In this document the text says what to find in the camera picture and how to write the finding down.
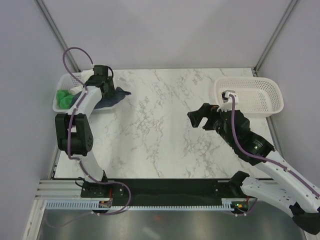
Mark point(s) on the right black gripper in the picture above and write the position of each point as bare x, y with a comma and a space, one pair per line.
206, 110

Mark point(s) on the dark blue towel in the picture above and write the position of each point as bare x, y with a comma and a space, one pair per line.
117, 97

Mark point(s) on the green towel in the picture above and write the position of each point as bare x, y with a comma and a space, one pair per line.
64, 99

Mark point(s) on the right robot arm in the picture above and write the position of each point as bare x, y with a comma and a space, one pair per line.
297, 197

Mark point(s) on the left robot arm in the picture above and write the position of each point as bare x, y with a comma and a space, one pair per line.
73, 131

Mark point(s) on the right white plastic basket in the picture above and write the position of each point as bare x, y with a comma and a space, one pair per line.
258, 97

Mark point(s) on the white plastic basket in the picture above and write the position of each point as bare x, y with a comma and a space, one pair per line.
67, 82
258, 97

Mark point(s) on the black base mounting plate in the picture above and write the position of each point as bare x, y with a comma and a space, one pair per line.
166, 199

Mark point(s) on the white towel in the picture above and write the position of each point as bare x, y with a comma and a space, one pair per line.
85, 75

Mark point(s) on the left white plastic basket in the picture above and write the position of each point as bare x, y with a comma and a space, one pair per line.
67, 82

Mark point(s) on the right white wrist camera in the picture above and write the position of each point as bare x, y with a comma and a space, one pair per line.
230, 100

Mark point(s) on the right aluminium frame post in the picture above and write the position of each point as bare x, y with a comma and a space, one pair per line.
274, 36

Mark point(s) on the white slotted cable duct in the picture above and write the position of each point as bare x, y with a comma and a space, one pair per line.
100, 205

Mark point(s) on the aluminium extrusion rail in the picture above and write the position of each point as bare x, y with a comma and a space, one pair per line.
57, 190

